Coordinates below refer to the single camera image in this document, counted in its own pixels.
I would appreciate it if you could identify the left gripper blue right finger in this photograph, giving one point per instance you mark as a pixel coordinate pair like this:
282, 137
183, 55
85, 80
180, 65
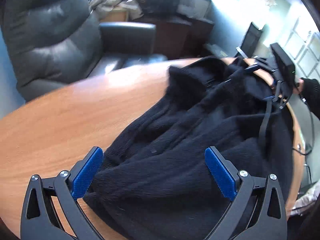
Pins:
223, 171

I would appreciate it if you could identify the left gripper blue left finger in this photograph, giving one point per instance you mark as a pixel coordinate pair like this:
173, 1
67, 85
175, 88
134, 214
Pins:
83, 172

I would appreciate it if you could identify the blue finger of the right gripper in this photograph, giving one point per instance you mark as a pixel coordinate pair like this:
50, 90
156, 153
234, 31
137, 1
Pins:
252, 68
272, 98

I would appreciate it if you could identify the black fleece garment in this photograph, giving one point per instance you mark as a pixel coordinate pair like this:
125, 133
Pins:
154, 183

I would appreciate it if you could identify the right forearm black knit sleeve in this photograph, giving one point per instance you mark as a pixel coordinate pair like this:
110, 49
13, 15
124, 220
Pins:
311, 94

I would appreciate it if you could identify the person's right hand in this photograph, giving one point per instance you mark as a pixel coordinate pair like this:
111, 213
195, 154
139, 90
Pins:
298, 87

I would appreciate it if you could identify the black mesh office chair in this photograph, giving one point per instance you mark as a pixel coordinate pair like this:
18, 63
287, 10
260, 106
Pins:
249, 42

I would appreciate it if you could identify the dark wooden side cabinet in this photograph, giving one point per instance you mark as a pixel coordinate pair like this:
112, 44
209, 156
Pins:
179, 36

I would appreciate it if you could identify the black box on cabinet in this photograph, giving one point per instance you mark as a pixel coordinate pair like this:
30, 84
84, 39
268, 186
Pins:
159, 7

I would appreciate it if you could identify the black leather armchair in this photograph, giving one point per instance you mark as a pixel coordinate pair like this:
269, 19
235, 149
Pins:
53, 43

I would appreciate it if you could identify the crumpled beige cloth pile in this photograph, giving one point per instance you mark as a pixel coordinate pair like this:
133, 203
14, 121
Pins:
116, 10

